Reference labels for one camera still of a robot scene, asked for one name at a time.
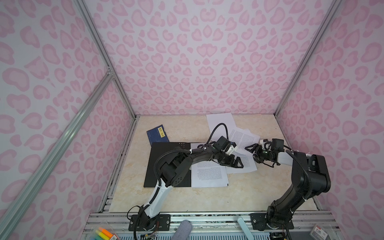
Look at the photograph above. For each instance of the text paper sheet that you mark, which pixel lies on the text paper sheet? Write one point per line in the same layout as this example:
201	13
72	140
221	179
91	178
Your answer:
243	139

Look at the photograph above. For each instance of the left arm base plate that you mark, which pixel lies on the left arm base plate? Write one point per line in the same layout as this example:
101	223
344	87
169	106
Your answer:
143	223

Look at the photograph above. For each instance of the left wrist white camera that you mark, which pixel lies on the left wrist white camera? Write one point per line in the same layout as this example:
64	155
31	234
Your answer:
231	148

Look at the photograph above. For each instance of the grey foam roller handle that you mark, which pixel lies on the grey foam roller handle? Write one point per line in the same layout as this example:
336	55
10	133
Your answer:
183	231

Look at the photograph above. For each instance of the red folder black inside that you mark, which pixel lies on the red folder black inside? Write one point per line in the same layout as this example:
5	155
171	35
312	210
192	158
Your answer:
171	162

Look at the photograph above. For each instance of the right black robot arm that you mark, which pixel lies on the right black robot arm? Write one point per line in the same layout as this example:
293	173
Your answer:
310	177

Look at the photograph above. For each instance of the top blank paper sheet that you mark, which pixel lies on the top blank paper sheet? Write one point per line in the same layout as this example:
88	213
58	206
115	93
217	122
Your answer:
215	119

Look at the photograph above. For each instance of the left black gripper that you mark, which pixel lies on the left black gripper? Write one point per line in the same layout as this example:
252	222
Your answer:
229	163

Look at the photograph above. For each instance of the highlighter pens box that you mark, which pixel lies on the highlighter pens box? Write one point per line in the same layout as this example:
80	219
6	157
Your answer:
103	234

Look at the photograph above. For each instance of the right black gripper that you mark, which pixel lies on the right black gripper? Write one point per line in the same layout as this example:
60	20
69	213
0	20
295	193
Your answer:
257	146

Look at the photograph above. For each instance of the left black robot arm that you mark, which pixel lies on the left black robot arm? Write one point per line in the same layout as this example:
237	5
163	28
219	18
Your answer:
153	207

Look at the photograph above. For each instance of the wrist white camera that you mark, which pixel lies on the wrist white camera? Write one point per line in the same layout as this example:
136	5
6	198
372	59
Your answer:
265	143
231	148

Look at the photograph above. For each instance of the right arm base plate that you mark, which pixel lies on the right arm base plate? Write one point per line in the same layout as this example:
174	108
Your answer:
261	222

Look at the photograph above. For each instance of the blue booklet yellow label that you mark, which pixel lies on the blue booklet yellow label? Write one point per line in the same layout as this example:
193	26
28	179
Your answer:
157	135

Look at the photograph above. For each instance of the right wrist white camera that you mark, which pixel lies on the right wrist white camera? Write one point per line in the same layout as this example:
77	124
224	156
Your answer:
265	143

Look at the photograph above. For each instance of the red white label box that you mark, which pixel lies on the red white label box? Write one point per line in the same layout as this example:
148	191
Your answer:
318	233

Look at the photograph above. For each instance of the light blue tool handle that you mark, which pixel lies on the light blue tool handle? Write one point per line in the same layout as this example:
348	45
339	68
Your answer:
245	228

